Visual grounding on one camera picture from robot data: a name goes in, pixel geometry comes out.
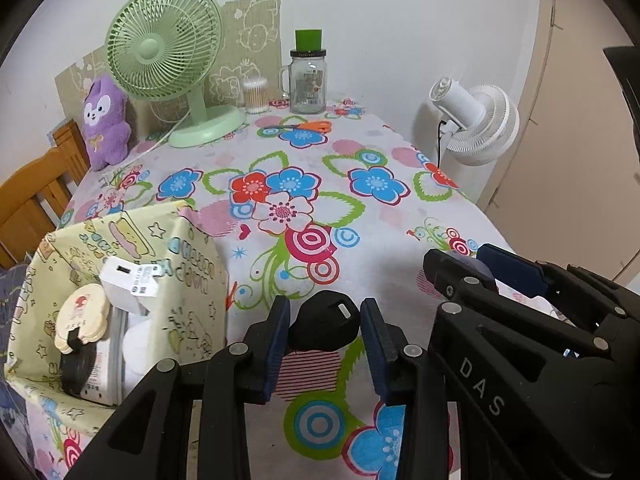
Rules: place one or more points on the yellow cartoon storage box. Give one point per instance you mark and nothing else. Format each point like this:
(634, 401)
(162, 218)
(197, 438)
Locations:
(195, 280)

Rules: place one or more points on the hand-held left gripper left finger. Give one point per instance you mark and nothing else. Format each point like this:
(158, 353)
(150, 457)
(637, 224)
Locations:
(277, 350)

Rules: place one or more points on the purple plush toy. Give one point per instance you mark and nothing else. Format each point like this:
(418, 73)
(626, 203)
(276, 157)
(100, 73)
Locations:
(105, 125)

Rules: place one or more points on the beige cartoon print board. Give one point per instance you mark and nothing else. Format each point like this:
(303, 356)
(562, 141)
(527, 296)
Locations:
(255, 25)

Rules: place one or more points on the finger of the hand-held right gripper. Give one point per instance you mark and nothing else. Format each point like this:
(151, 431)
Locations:
(515, 267)
(500, 360)

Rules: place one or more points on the black plastic key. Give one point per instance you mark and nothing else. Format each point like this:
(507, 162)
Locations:
(320, 325)

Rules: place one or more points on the white rectangular printed box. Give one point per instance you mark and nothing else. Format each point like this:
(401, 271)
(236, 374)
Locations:
(107, 375)

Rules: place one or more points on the dark grey object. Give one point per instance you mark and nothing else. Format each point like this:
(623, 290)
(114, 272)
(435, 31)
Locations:
(625, 75)

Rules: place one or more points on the cotton swab container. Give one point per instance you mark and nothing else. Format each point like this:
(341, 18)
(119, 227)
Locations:
(255, 97)

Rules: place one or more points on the blue plaid bedding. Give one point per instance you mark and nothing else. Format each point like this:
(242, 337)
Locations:
(12, 410)

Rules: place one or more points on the white standing fan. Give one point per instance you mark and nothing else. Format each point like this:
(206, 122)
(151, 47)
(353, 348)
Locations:
(480, 125)

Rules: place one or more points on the beige door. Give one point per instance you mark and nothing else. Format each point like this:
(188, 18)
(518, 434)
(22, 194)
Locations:
(565, 160)

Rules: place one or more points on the cream round compact case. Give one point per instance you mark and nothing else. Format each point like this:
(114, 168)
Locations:
(82, 310)

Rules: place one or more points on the green desk fan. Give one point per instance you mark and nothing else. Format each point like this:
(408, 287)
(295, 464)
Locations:
(150, 50)

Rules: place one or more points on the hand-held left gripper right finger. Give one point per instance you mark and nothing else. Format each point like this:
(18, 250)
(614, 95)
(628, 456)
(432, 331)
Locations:
(375, 350)

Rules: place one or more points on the glass jar with green lid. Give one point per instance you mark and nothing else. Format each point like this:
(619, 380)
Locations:
(306, 85)

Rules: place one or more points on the white charger block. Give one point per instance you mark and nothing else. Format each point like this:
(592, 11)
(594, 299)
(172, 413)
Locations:
(120, 285)

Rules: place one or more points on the black oval pouch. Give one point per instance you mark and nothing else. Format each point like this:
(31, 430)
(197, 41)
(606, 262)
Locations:
(77, 367)

